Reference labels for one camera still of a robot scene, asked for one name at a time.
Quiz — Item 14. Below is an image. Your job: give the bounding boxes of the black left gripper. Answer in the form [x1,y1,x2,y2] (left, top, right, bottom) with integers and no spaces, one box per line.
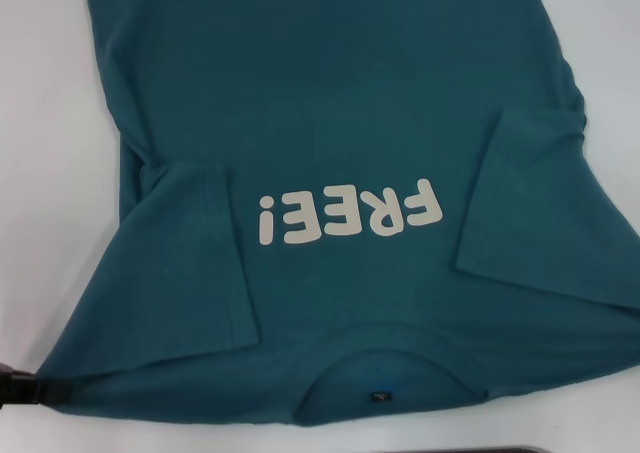
[0,362,74,408]

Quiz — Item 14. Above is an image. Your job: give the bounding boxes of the teal T-shirt with FREE print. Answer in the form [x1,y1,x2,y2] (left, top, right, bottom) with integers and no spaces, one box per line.
[35,0,640,428]

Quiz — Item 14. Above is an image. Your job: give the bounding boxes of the dark device edge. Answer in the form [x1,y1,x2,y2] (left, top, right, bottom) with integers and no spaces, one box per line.
[449,445,554,453]

